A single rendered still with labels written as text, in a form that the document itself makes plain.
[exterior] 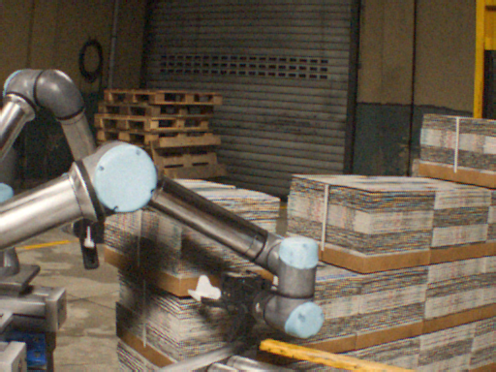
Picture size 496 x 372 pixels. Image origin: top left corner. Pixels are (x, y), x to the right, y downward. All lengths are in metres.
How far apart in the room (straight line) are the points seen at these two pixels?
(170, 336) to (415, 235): 0.81
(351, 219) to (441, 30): 6.96
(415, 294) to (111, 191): 1.26
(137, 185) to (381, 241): 1.01
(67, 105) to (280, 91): 7.80
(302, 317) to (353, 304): 0.70
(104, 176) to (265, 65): 8.72
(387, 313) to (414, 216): 0.30
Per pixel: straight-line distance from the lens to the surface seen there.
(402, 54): 9.12
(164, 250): 1.86
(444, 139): 2.74
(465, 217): 2.49
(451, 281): 2.51
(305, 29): 9.76
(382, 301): 2.28
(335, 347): 2.20
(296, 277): 1.51
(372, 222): 2.18
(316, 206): 2.34
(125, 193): 1.36
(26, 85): 2.24
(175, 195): 1.54
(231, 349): 1.58
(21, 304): 2.00
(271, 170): 9.98
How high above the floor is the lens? 1.31
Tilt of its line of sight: 7 degrees down
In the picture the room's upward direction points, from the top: 3 degrees clockwise
